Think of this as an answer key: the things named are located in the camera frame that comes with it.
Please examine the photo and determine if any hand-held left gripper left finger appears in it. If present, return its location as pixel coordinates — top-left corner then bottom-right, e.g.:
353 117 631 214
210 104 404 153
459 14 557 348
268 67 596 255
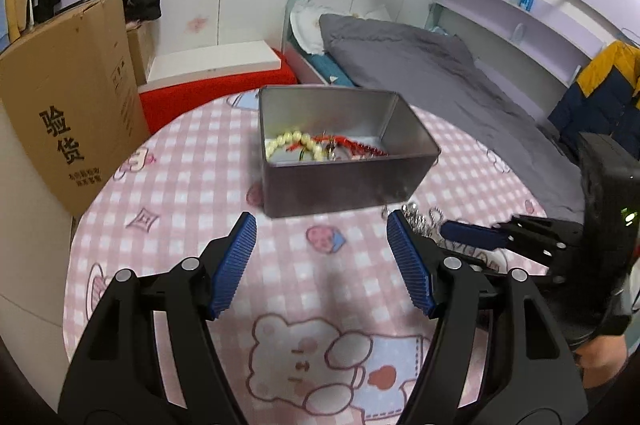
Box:
59 212 257 425

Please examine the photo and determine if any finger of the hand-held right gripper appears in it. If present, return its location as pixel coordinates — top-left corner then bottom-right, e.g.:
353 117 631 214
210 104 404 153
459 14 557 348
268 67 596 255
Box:
500 213 585 246
440 220 568 268

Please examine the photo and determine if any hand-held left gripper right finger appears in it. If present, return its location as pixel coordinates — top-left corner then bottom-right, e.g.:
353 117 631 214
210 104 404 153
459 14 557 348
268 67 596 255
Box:
387 210 589 425

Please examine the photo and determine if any silver chain bracelet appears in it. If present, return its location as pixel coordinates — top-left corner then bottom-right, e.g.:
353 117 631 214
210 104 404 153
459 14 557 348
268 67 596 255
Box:
382 202 447 240

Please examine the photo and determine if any grey metal tin box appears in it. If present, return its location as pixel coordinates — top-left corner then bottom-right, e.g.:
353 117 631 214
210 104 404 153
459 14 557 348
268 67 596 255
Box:
258 86 442 219

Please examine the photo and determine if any cream bead bracelet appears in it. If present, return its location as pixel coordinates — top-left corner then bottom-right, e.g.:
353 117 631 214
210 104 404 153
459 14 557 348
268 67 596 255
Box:
264 131 325 163

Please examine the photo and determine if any red string bracelet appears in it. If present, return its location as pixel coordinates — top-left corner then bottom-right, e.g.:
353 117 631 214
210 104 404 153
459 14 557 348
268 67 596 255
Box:
287 133 353 157

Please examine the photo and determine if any person's right hand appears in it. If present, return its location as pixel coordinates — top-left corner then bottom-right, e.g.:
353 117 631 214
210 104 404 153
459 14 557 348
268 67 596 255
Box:
580 334 628 390

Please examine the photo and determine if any pink checkered bear tablecloth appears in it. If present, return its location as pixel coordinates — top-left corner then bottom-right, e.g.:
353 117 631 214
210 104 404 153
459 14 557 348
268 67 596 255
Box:
64 91 551 425

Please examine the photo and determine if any yellow and navy jacket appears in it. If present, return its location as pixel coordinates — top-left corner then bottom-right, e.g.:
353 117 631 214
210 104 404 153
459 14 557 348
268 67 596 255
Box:
547 39 640 152

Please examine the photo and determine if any grey blanket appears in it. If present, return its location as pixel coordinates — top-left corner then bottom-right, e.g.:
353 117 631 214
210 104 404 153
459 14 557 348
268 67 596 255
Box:
318 12 587 227

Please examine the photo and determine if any red platform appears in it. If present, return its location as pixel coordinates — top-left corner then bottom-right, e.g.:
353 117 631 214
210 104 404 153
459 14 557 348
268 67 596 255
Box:
137 49 299 137

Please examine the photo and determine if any white low cabinet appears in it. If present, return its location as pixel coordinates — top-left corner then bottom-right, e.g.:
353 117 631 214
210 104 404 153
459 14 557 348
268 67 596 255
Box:
0 105 77 356

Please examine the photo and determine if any white board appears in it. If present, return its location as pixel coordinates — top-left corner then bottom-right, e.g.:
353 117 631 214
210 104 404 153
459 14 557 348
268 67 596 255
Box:
146 39 284 86

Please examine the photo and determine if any teal bed sheet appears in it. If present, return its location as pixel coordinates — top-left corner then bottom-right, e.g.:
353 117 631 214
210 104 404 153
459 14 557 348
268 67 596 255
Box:
306 52 357 87

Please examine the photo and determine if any large cardboard box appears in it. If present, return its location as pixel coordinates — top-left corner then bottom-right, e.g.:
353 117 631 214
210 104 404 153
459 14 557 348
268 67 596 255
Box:
0 0 152 217

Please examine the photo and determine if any small cardboard box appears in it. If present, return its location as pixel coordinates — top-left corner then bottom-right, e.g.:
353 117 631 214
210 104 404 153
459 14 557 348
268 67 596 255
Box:
125 21 157 87

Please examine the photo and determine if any white pillow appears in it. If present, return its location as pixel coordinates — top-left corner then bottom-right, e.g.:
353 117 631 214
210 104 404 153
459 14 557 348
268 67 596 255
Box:
289 0 327 56

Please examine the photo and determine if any black bag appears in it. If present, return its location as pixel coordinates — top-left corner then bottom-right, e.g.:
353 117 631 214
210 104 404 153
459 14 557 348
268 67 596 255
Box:
122 0 163 27

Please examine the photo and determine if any lilac wall shelf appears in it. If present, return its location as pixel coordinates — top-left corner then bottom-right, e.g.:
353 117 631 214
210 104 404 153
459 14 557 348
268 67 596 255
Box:
430 0 608 88

